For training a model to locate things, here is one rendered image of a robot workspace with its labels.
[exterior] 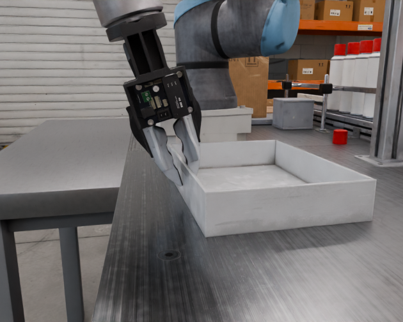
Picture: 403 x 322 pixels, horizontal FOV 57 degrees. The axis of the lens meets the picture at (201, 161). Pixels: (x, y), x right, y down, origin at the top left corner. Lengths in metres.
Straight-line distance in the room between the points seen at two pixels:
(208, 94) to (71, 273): 1.02
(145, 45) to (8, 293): 0.45
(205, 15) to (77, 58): 4.28
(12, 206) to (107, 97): 4.44
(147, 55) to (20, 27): 4.74
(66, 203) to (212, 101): 0.36
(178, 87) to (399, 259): 0.28
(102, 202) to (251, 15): 0.42
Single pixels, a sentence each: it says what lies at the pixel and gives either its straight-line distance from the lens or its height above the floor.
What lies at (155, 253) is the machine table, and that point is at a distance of 0.37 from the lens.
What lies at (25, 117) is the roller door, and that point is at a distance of 5.15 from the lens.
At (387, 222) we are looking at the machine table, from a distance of 0.49.
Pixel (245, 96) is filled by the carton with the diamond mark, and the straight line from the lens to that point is 1.26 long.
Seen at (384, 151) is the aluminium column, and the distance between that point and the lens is 0.78.
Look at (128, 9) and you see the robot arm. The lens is 0.43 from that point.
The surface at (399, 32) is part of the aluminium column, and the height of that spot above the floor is 1.07.
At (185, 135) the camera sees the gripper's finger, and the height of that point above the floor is 0.92.
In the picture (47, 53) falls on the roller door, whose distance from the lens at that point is 5.06.
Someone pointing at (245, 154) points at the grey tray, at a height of 0.86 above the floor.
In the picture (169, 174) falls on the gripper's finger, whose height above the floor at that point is 0.87.
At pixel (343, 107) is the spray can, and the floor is 0.90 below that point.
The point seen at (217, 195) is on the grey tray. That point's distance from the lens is 0.38.
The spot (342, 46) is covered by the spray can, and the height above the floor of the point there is 1.08.
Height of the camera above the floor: 1.00
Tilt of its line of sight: 13 degrees down
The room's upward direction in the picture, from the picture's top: straight up
